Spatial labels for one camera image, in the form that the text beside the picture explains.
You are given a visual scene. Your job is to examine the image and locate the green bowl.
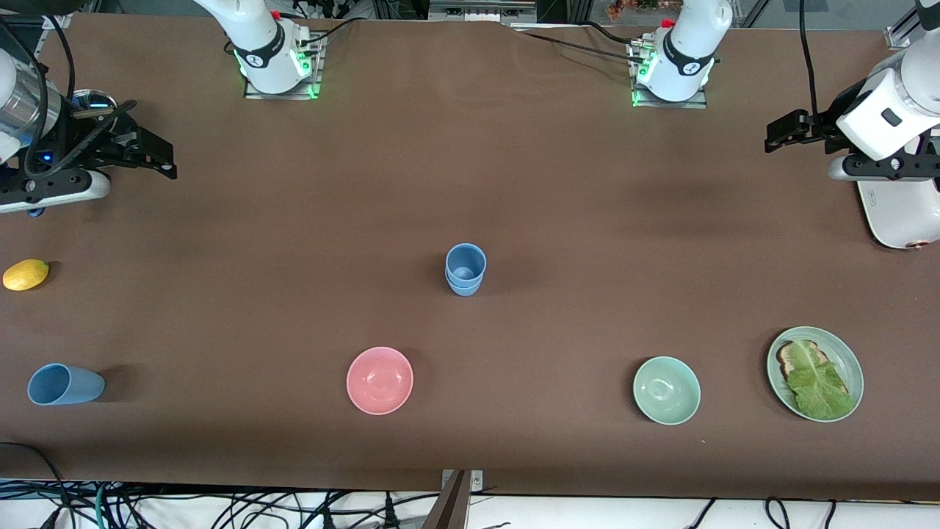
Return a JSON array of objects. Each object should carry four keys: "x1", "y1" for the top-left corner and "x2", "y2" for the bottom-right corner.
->
[{"x1": 632, "y1": 356, "x2": 701, "y2": 426}]

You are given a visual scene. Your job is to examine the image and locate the black right base cable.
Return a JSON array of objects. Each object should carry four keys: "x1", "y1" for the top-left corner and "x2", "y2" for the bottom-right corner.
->
[{"x1": 297, "y1": 15, "x2": 357, "y2": 46}]

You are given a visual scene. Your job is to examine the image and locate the green lettuce leaf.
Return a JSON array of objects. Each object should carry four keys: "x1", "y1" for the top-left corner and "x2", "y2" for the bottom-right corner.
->
[{"x1": 786, "y1": 342, "x2": 856, "y2": 421}]

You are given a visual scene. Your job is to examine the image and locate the grey metal rack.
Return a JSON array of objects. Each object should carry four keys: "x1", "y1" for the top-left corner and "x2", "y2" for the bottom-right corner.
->
[{"x1": 430, "y1": 0, "x2": 537, "y2": 23}]

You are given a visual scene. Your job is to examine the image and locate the black left base cable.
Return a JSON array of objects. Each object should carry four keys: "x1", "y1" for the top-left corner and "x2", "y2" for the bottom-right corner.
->
[{"x1": 514, "y1": 22, "x2": 640, "y2": 63}]

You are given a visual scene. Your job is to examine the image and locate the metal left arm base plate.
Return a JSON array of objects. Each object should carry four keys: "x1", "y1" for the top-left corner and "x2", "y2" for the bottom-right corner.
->
[{"x1": 630, "y1": 40, "x2": 709, "y2": 109}]

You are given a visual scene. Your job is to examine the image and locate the green plate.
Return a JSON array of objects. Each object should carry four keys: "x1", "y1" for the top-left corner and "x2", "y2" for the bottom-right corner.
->
[{"x1": 766, "y1": 325, "x2": 865, "y2": 423}]

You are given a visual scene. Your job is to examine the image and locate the aluminium frame profile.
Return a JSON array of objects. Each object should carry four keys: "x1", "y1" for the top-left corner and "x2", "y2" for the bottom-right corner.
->
[{"x1": 885, "y1": 0, "x2": 928, "y2": 51}]

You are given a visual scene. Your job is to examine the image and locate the black curved floor cable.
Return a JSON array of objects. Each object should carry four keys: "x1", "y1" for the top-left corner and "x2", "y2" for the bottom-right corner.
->
[{"x1": 0, "y1": 442, "x2": 74, "y2": 529}]

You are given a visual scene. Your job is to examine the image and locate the blue cup lying sideways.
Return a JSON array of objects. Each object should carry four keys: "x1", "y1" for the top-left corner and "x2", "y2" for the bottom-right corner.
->
[{"x1": 27, "y1": 363, "x2": 106, "y2": 406}]

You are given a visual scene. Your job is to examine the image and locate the black base cable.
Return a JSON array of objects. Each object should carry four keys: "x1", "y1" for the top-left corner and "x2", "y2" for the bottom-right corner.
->
[
  {"x1": 514, "y1": 22, "x2": 640, "y2": 63},
  {"x1": 297, "y1": 15, "x2": 357, "y2": 46}
]

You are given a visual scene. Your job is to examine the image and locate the dark brown post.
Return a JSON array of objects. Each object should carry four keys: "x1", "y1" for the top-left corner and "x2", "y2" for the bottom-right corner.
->
[{"x1": 422, "y1": 470, "x2": 471, "y2": 529}]

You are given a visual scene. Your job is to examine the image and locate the yellow lemon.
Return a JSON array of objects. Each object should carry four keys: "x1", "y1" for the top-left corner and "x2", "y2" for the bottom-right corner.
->
[{"x1": 2, "y1": 259, "x2": 51, "y2": 292}]

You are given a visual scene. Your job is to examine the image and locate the metal table edge bracket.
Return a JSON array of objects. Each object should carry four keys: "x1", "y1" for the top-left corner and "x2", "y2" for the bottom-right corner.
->
[{"x1": 441, "y1": 469, "x2": 485, "y2": 493}]

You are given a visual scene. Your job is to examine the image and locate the pink bowl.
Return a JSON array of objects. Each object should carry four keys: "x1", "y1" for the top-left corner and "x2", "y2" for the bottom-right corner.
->
[{"x1": 346, "y1": 346, "x2": 414, "y2": 416}]

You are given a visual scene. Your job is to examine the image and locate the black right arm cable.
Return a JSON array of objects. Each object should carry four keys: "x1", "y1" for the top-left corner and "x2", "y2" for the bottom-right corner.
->
[{"x1": 0, "y1": 15, "x2": 79, "y2": 177}]

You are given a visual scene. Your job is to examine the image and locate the white toaster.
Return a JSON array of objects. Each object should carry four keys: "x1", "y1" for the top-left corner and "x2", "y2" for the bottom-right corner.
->
[{"x1": 858, "y1": 179, "x2": 940, "y2": 251}]

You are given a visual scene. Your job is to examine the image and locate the glass pot lid blue knob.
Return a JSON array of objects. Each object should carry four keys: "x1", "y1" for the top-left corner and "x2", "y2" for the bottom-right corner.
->
[{"x1": 72, "y1": 90, "x2": 119, "y2": 122}]

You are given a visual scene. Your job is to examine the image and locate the toasted bread slice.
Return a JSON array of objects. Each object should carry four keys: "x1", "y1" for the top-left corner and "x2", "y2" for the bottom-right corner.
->
[{"x1": 776, "y1": 339, "x2": 851, "y2": 401}]

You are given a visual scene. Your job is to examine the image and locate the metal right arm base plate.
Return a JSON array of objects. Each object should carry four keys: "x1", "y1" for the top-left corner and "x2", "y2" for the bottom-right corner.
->
[{"x1": 244, "y1": 33, "x2": 325, "y2": 101}]

